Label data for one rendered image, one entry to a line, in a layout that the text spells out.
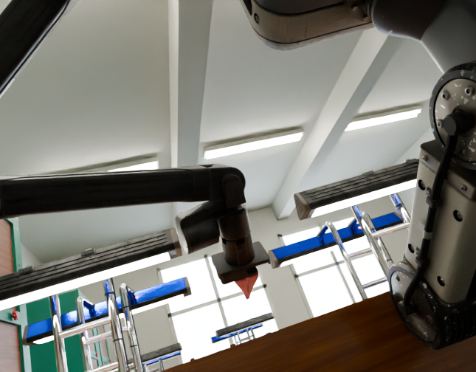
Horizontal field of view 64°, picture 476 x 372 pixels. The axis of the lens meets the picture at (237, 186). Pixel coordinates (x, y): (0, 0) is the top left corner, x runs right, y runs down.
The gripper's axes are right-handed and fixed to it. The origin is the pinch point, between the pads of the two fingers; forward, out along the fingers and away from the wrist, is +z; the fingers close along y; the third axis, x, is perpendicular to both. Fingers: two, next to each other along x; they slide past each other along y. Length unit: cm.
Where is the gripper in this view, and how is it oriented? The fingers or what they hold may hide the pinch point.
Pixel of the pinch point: (246, 294)
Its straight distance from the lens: 78.4
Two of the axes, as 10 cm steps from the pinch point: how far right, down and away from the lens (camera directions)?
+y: -9.5, 2.5, -2.0
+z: 1.5, 9.0, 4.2
